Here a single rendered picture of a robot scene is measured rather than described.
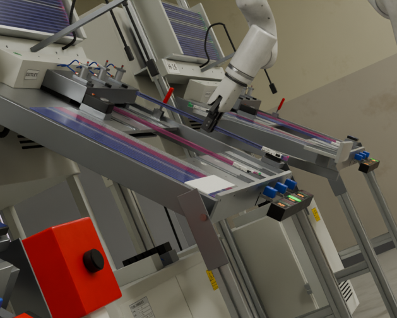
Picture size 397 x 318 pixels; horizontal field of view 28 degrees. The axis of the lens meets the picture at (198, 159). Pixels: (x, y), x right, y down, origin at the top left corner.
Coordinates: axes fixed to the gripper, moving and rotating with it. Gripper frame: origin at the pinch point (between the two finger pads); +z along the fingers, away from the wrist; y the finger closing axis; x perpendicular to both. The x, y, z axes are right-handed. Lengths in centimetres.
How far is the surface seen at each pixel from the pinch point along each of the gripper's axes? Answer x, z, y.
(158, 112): -17.2, 6.9, -5.0
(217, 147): 3.7, 6.4, -7.9
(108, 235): -115, 182, -317
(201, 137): -2.3, 6.4, -7.9
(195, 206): 25, 3, 64
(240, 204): 27.7, 4.0, 37.7
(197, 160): 9.3, 4.7, 24.4
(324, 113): -33, 21, -366
